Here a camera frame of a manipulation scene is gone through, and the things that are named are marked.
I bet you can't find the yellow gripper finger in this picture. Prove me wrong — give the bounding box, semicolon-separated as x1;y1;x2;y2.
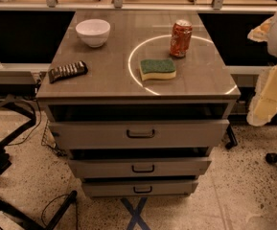
246;65;277;127
247;18;272;42

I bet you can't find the red coke can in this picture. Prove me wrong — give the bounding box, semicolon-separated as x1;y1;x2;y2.
170;19;193;58

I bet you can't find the white ceramic bowl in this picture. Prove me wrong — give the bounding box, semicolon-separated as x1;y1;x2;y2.
76;19;110;48

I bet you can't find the top grey drawer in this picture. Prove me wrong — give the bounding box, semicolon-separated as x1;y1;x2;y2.
49;120;229;150

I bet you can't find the grey drawer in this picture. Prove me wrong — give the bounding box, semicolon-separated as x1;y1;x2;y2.
68;157;211;178
49;120;229;150
82;180;198;197

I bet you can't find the green and yellow sponge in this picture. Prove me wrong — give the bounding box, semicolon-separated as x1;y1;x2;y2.
140;58;176;81

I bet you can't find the grey drawer cabinet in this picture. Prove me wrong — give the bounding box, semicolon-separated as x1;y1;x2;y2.
36;10;240;185

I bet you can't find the bottom grey drawer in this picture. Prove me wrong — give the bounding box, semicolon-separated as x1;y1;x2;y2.
82;180;198;197

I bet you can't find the dark snack bar package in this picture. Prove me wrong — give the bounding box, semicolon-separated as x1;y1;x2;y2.
48;60;88;83

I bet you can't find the middle grey drawer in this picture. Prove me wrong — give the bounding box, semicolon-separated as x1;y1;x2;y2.
68;157;211;178

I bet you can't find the black office chair left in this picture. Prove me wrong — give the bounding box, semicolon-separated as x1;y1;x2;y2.
0;95;77;230

